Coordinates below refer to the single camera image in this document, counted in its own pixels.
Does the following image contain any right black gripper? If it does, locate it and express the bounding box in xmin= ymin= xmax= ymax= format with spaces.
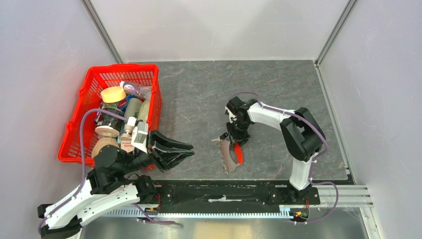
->
xmin=226 ymin=119 xmax=251 ymax=149

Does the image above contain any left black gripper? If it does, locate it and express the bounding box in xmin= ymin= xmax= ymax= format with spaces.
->
xmin=121 ymin=128 xmax=197 ymax=175

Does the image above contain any grey red key holder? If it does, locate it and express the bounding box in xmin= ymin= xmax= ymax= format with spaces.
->
xmin=212 ymin=138 xmax=243 ymax=174

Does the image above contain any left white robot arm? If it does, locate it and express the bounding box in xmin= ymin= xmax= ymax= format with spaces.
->
xmin=37 ymin=129 xmax=195 ymax=239

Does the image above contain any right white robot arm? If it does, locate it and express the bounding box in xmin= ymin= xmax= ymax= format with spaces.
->
xmin=219 ymin=96 xmax=327 ymax=204

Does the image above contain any white sponge box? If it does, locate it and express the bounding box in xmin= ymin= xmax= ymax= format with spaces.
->
xmin=120 ymin=140 xmax=135 ymax=153

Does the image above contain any cream bottle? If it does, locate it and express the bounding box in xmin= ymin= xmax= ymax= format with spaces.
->
xmin=137 ymin=99 xmax=150 ymax=122

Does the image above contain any grey green bottle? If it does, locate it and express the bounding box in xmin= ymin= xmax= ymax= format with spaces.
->
xmin=120 ymin=97 xmax=143 ymax=140

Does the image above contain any yellow lid dark jar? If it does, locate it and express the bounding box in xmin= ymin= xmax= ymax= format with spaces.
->
xmin=95 ymin=86 xmax=127 ymax=138

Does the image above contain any clear plastic bottle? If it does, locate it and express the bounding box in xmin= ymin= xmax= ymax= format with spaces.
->
xmin=119 ymin=81 xmax=152 ymax=100

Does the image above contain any wooden spool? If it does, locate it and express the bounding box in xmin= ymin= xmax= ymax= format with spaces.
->
xmin=91 ymin=137 xmax=119 ymax=158

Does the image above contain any red plastic basket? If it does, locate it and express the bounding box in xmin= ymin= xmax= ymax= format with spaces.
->
xmin=58 ymin=64 xmax=163 ymax=171

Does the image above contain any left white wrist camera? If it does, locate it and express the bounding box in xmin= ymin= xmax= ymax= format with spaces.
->
xmin=125 ymin=117 xmax=149 ymax=153

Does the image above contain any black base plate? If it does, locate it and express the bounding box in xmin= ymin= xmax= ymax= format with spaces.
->
xmin=147 ymin=179 xmax=320 ymax=214

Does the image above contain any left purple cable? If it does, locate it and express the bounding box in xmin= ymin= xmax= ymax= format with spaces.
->
xmin=37 ymin=109 xmax=177 ymax=234

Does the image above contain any white slotted cable duct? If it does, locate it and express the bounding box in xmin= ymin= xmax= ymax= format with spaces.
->
xmin=103 ymin=206 xmax=294 ymax=220

